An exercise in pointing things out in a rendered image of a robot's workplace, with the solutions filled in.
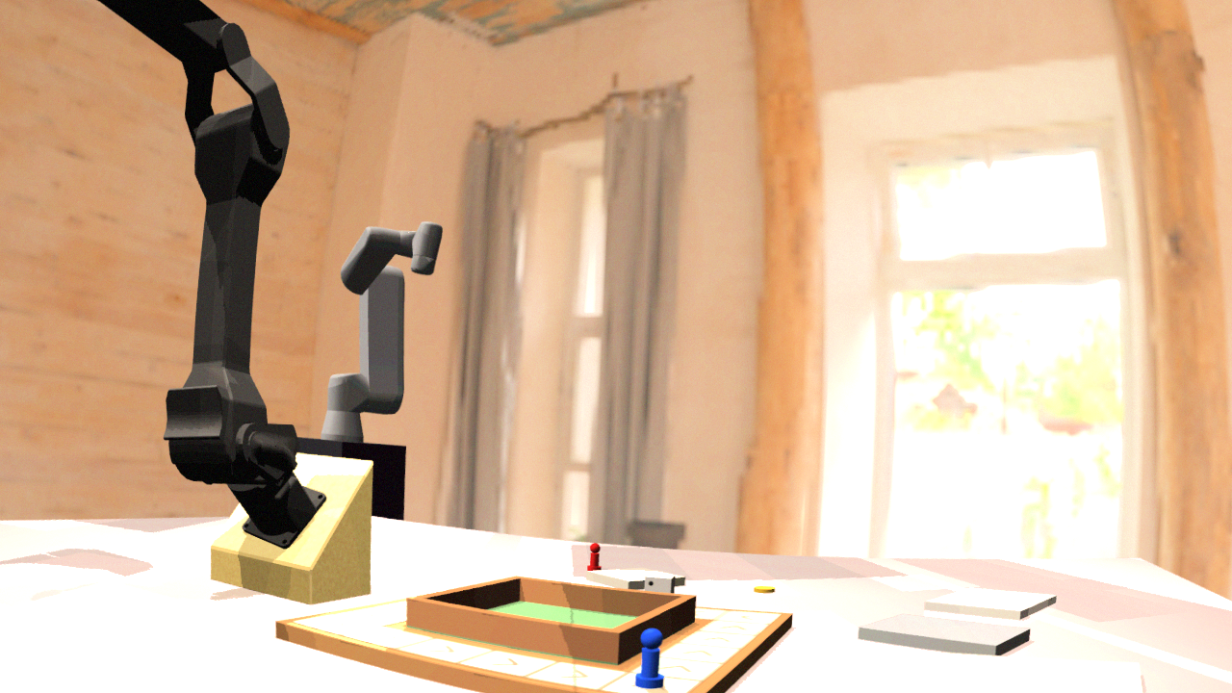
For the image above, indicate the white die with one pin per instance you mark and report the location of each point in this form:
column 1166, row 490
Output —
column 660, row 583

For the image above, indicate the blue pawn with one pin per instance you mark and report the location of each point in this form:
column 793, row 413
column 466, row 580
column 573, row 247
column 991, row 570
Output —
column 649, row 678

